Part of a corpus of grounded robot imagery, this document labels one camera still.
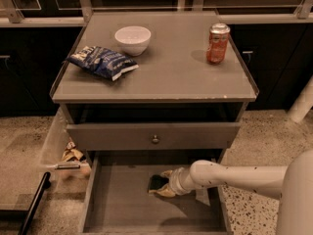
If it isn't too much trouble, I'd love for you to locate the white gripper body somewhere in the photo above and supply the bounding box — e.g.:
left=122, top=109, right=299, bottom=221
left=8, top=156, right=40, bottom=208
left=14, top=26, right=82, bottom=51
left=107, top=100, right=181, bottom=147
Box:
left=168, top=167, right=197, bottom=195

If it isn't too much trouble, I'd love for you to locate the green yellow sponge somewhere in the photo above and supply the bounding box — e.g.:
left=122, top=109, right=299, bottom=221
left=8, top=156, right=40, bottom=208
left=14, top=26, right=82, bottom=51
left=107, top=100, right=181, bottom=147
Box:
left=148, top=174, right=169, bottom=193

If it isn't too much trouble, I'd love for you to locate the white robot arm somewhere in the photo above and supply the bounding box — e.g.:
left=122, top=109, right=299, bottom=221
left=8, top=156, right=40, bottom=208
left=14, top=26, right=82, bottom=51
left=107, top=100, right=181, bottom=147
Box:
left=148, top=150, right=313, bottom=235

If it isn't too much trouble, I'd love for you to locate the top drawer with knob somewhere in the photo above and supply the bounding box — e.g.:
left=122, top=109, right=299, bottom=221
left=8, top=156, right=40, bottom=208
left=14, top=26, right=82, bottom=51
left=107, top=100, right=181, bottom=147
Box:
left=67, top=122, right=240, bottom=151

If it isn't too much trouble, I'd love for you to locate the open middle drawer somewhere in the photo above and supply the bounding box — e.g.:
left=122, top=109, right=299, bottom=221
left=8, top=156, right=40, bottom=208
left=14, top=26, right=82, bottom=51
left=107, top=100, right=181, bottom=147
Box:
left=78, top=150, right=233, bottom=235

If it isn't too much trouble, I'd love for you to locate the grey drawer cabinet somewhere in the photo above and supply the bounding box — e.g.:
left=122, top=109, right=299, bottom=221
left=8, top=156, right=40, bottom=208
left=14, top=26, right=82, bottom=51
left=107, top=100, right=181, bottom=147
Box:
left=49, top=11, right=260, bottom=235

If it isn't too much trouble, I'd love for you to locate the crumpled snack wrapper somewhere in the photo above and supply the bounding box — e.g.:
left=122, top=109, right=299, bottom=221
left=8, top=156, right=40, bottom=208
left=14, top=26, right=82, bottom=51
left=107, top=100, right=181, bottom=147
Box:
left=62, top=141, right=85, bottom=162

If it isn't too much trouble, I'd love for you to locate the clear plastic bin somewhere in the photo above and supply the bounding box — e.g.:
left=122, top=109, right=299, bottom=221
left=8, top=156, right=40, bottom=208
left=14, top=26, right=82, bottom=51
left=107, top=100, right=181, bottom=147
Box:
left=39, top=109, right=91, bottom=180

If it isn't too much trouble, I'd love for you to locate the blue chip bag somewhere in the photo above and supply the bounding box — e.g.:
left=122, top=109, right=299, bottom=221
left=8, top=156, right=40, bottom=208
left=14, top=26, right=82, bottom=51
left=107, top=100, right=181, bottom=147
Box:
left=67, top=46, right=138, bottom=81

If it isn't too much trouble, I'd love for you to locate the orange soda can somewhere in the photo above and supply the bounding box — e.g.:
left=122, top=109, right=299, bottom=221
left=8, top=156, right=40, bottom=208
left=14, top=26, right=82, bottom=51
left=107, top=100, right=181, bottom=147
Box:
left=206, top=23, right=230, bottom=64

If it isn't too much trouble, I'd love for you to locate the white bowl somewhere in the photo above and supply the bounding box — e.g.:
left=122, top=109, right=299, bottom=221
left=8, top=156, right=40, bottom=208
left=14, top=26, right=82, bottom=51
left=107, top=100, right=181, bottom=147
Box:
left=114, top=25, right=152, bottom=56

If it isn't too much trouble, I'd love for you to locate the black bar handle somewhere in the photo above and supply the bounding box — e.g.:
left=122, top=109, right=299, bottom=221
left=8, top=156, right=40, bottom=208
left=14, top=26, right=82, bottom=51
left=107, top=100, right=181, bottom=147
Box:
left=18, top=172, right=51, bottom=235

